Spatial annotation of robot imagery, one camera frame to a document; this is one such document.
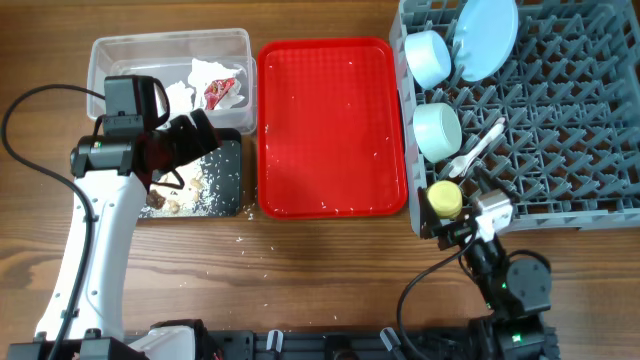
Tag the green bowl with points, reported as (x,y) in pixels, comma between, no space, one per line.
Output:
(437,131)

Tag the light blue plate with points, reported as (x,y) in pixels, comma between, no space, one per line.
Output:
(486,31)

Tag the white plastic fork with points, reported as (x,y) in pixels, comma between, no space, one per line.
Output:
(462,163)

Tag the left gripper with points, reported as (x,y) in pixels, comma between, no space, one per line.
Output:
(194,146)

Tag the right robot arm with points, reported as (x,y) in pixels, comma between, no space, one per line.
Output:
(516,286)

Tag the grey dishwasher rack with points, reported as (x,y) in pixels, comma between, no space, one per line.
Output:
(569,93)

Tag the black food waste tray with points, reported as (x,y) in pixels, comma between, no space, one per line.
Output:
(230,165)

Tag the red serving tray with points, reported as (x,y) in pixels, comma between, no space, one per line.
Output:
(329,137)

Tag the clear plastic waste bin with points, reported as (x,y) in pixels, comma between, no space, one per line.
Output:
(168,57)

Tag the red snack wrapper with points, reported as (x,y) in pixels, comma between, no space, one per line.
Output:
(216,91)

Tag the yellow cup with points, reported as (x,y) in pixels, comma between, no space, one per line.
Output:
(445,198)

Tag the food scraps and rice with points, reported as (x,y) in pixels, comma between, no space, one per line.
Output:
(200,195)

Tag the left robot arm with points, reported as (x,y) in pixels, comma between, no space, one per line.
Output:
(112,172)

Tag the light blue bowl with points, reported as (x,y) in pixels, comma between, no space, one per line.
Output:
(428,58)

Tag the white napkin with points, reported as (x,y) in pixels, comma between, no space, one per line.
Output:
(181,98)
(203,73)

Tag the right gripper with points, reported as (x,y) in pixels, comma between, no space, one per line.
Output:
(450,232)

